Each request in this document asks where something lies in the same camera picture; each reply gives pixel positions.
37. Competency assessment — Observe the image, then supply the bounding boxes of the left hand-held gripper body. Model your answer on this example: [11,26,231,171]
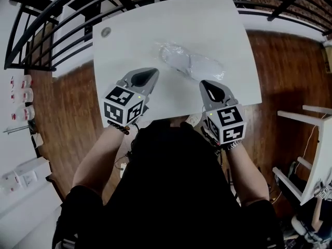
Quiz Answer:
[103,78,150,127]

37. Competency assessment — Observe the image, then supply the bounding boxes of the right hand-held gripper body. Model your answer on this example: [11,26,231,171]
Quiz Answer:
[201,97,247,147]

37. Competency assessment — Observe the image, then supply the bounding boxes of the clear plastic bag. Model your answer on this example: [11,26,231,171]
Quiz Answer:
[154,41,226,82]

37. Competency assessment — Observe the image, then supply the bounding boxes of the person's left forearm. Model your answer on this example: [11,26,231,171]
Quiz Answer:
[72,118,135,191]

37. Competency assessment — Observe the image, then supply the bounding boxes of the person's right forearm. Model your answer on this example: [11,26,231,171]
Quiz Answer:
[224,139,271,208]

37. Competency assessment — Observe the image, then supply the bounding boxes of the person's white shoe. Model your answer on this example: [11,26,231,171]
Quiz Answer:
[185,113,203,127]

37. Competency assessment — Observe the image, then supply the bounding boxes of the silver wristwatch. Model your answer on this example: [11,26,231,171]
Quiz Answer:
[225,140,243,151]

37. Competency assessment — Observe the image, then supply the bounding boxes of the person's black shirt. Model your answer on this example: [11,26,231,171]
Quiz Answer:
[51,118,286,249]

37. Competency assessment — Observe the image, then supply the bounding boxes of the white side table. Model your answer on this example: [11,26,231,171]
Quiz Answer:
[272,104,332,206]

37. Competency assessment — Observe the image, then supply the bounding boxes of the cardboard box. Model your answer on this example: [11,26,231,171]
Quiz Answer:
[321,45,332,74]

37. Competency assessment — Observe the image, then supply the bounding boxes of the thin metal rod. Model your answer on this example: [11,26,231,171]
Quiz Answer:
[3,125,30,135]

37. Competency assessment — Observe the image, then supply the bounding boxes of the large white box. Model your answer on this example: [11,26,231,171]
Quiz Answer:
[15,156,50,181]

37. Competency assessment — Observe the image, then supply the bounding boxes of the small white printed box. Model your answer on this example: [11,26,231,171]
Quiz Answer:
[22,170,39,188]

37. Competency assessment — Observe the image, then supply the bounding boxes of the white box red label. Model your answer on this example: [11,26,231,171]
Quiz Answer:
[0,170,26,196]

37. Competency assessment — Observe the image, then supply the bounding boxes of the dark beaded bracelet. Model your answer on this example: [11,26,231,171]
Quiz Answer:
[107,120,130,136]

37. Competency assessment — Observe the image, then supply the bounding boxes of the pale thin cable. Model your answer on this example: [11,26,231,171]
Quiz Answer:
[297,114,328,165]

